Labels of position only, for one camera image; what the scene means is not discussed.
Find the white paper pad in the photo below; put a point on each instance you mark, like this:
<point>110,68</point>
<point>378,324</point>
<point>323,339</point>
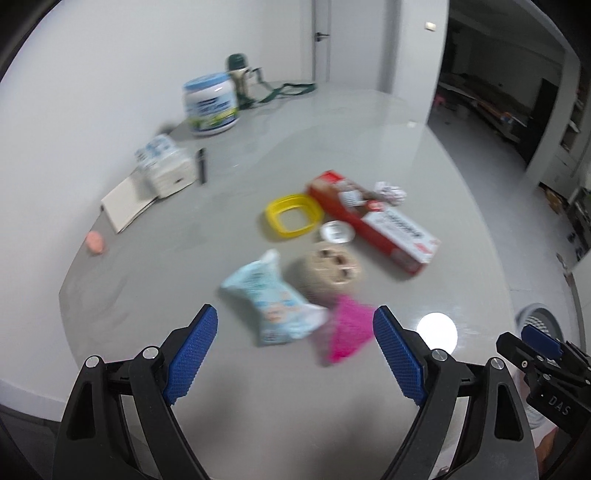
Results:
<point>124,203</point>

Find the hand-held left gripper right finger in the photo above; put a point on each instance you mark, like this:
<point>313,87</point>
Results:
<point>399,355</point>

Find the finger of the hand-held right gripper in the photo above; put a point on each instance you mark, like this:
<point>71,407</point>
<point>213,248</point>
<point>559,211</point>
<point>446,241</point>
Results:
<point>512,348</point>
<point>540,339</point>

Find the white mesh waste bin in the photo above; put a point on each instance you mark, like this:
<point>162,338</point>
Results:
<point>535,316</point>

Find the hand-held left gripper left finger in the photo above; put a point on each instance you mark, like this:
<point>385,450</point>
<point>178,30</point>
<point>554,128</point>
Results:
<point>191,355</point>

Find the light blue wipes packet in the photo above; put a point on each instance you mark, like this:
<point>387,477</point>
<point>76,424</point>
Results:
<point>272,300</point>

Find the beige twine ball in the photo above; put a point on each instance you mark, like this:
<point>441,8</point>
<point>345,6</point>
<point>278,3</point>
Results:
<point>325,272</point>

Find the green lidded water bottle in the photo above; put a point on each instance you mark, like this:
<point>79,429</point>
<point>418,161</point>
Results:
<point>238,74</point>

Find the red cardboard box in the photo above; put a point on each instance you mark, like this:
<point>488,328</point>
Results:
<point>392,230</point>

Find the small pink eraser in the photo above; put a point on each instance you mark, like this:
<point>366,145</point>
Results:
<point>96,242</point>

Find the grey door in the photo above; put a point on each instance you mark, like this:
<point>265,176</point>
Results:
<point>322,55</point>

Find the white round bottle cap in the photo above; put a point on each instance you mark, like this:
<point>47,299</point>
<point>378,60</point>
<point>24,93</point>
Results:
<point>337,231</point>

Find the black pen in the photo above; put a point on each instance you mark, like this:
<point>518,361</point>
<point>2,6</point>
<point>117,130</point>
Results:
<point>202,166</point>

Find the pink mesh net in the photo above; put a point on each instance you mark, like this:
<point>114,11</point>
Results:
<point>348,330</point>

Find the white shelf unit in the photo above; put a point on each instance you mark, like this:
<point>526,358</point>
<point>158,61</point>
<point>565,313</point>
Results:
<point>572,115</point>

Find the white milk powder jar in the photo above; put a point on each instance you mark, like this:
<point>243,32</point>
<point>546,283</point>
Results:
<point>210,106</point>

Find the white paper ball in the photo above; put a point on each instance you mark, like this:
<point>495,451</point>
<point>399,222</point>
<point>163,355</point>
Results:
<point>390,193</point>

